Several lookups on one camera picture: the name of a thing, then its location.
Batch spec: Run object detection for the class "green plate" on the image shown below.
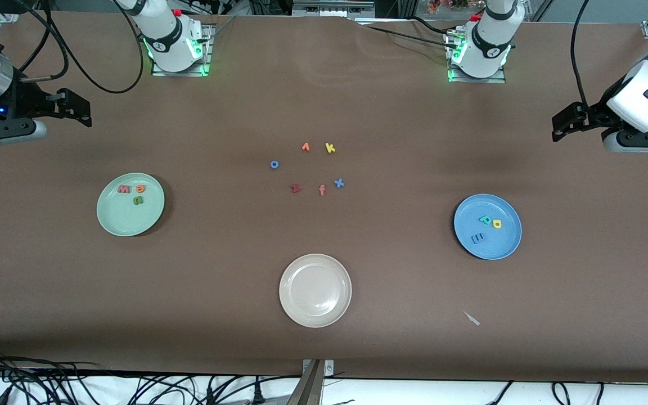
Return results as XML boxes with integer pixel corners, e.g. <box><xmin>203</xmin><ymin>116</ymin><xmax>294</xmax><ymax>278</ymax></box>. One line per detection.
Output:
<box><xmin>97</xmin><ymin>172</ymin><xmax>165</xmax><ymax>237</ymax></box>

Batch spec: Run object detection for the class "blue plate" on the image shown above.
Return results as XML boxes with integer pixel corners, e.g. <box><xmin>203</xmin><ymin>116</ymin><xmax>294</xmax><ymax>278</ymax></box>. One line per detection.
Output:
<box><xmin>453</xmin><ymin>193</ymin><xmax>523</xmax><ymax>260</ymax></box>

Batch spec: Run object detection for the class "brown table cover sheet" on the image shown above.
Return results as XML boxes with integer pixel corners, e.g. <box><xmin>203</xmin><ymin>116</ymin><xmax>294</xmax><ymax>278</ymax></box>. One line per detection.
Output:
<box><xmin>0</xmin><ymin>10</ymin><xmax>648</xmax><ymax>384</ymax></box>

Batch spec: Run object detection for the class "grey metal box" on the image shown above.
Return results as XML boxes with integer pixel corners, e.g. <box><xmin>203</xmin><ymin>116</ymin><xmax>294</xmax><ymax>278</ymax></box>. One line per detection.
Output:
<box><xmin>292</xmin><ymin>0</ymin><xmax>376</xmax><ymax>19</ymax></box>

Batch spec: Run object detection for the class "beige plate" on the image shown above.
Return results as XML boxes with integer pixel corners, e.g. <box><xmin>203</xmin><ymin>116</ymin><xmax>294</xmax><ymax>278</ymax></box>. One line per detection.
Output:
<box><xmin>279</xmin><ymin>254</ymin><xmax>353</xmax><ymax>329</ymax></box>

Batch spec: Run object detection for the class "aluminium profile bar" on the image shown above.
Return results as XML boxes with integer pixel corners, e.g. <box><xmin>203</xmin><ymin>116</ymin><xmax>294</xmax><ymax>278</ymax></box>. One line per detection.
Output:
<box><xmin>286</xmin><ymin>360</ymin><xmax>325</xmax><ymax>405</ymax></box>

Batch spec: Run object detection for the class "black looped cable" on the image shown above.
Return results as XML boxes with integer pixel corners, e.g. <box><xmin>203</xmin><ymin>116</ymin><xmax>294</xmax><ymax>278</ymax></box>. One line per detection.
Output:
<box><xmin>17</xmin><ymin>0</ymin><xmax>71</xmax><ymax>82</ymax></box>

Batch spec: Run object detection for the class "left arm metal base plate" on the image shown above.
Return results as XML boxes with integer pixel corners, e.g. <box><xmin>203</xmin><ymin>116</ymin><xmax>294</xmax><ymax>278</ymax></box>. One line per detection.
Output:
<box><xmin>447</xmin><ymin>31</ymin><xmax>507</xmax><ymax>84</ymax></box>

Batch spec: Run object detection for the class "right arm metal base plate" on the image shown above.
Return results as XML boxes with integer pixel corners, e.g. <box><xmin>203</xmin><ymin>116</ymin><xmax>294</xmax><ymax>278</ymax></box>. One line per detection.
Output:
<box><xmin>151</xmin><ymin>24</ymin><xmax>213</xmax><ymax>77</ymax></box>

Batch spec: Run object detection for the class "thin black table cable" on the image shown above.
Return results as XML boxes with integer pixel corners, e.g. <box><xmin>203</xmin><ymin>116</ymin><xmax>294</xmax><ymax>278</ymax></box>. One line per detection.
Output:
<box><xmin>355</xmin><ymin>16</ymin><xmax>460</xmax><ymax>48</ymax></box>

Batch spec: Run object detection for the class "black floor cable tangle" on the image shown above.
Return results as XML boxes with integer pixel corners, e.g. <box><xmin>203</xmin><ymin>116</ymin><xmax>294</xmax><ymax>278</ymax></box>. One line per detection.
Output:
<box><xmin>0</xmin><ymin>346</ymin><xmax>302</xmax><ymax>405</ymax></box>

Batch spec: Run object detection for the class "small metal bracket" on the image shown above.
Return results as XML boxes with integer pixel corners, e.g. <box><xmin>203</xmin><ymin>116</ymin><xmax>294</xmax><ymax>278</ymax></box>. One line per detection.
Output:
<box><xmin>301</xmin><ymin>359</ymin><xmax>335</xmax><ymax>377</ymax></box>

